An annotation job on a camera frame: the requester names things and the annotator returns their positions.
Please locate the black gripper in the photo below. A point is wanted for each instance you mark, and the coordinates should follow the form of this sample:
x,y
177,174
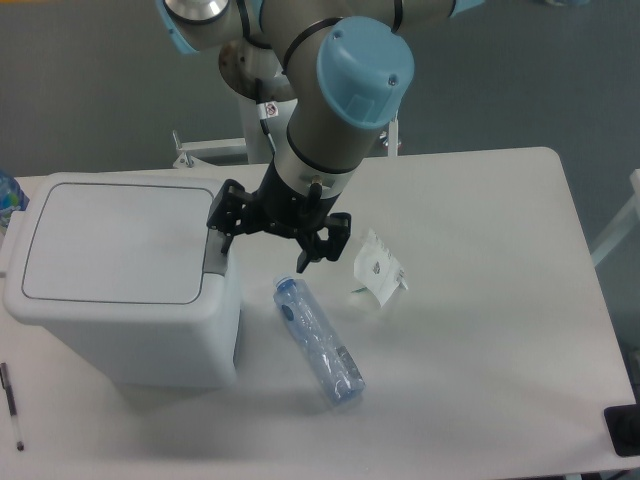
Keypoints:
x,y
277,209

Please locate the white plastic trash can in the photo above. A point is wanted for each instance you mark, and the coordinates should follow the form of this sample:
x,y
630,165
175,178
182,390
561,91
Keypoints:
x,y
124,270

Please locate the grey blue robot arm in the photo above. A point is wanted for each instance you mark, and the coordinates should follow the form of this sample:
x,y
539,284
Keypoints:
x,y
346,67

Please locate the crumpled white paper packet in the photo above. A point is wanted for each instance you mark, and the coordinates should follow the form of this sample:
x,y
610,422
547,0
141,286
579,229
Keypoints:
x,y
379,278

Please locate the clear plastic water bottle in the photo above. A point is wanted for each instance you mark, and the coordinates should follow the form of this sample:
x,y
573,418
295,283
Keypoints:
x,y
327,355

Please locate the blue labelled bottle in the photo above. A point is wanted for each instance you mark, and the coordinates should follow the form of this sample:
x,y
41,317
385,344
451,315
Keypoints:
x,y
12,199

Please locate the black pen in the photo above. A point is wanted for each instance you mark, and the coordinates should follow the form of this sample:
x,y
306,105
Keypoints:
x,y
8,389

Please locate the black device at edge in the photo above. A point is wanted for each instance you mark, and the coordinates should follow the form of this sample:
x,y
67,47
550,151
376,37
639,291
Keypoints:
x,y
623,426

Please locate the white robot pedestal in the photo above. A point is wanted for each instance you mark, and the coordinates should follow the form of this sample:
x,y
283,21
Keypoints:
x,y
250,145

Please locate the white metal frame post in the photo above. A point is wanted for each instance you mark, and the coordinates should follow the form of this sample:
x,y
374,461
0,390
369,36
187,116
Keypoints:
x,y
390,139

